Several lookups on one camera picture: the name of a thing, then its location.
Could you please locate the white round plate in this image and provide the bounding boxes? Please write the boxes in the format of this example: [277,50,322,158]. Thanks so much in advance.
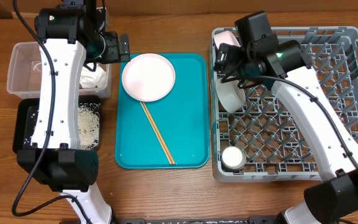
[121,54,176,102]

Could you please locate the white cup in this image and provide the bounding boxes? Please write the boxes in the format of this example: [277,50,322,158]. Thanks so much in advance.
[221,146,247,172]

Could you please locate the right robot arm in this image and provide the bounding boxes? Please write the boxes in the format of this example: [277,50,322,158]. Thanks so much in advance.
[213,11,358,223]

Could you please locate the grey shallow bowl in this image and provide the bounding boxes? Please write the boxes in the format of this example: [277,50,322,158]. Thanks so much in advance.
[216,78,246,113]

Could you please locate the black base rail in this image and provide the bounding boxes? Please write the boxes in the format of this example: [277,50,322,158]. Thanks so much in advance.
[115,215,277,224]

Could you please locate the white napkin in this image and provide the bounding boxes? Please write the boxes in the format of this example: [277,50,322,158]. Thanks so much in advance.
[80,63,108,89]

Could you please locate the teal serving tray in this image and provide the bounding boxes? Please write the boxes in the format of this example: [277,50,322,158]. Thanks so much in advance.
[115,53,210,169]

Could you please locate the black tray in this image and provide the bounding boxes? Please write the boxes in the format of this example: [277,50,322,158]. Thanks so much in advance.
[12,95,102,153]

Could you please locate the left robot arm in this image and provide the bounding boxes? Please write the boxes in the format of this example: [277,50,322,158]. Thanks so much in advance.
[17,0,130,223]

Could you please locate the grey dish rack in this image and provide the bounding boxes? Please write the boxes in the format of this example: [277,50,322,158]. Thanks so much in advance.
[211,26,358,182]

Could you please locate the spilled rice grains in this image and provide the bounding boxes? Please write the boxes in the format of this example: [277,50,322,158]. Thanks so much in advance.
[23,104,101,150]

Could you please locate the clear plastic bin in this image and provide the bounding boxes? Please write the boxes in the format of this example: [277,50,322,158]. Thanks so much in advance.
[7,42,112,99]

